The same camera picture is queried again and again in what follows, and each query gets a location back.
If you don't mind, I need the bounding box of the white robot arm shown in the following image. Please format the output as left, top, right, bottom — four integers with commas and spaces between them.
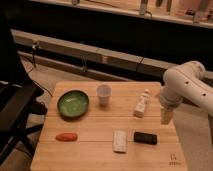
159, 61, 213, 124

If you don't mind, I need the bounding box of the black chair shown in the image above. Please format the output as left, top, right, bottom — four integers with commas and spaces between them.
0, 18, 47, 165

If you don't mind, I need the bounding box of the black rectangular box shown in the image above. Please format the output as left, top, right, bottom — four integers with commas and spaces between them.
134, 132, 157, 145

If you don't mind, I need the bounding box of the green ceramic bowl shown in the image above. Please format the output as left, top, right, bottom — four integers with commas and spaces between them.
57, 90, 89, 118

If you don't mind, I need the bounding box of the black cable on floor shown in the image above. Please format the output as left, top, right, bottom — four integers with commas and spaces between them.
19, 41, 54, 98

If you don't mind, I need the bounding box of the white sponge block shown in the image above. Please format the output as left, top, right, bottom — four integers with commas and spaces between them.
113, 130, 127, 153

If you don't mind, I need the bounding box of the white ceramic cup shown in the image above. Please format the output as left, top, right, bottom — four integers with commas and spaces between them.
97, 84, 111, 106

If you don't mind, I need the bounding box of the white small bottle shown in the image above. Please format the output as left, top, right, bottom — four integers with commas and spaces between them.
134, 89, 150, 118

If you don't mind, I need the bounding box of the orange carrot toy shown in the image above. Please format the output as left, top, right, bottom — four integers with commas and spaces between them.
55, 133, 78, 141

